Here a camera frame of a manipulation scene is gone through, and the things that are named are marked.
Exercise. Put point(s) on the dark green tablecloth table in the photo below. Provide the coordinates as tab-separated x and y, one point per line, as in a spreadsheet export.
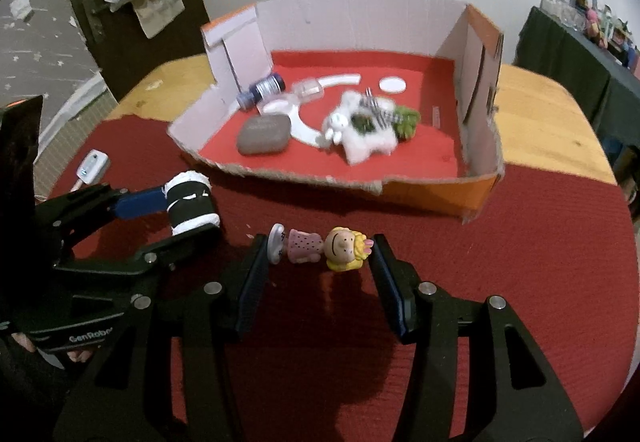
565	72

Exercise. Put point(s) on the white square charger device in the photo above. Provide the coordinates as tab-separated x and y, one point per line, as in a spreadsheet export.
92	166

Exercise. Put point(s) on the grey rounded case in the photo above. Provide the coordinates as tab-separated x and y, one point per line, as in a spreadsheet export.
262	134

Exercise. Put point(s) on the small clear plastic box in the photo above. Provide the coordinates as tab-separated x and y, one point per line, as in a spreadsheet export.
307	91

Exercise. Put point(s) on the yellow-haired doll figurine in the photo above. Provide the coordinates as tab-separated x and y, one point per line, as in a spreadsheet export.
340	247

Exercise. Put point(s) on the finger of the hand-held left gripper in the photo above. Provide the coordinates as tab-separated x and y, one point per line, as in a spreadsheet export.
170	252
142	203

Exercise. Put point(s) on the white fluffy rabbit plush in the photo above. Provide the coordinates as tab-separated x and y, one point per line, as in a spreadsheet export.
365	147

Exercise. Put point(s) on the green yarn ball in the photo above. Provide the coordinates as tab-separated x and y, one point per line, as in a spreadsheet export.
363	123
407	122

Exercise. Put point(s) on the black and white roll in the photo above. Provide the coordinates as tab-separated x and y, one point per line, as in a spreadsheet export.
192	207

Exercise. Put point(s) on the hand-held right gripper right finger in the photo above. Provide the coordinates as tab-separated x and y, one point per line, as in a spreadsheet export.
387	282

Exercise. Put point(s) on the row of small figurines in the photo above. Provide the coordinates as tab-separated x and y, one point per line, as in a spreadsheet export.
600	27

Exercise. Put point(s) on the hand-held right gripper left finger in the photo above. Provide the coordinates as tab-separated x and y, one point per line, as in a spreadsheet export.
252	277

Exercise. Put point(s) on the orange cardboard box red inside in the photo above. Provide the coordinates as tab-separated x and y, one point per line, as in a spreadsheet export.
435	197

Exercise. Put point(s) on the white plastic lid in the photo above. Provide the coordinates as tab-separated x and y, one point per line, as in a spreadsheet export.
275	106

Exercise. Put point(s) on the red ribbed table mat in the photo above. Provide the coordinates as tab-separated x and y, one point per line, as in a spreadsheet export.
500	297

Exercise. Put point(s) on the person's left hand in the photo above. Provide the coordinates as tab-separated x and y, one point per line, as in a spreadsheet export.
77	355

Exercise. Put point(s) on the blue ink bottle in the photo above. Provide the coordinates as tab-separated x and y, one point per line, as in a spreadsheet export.
265	87

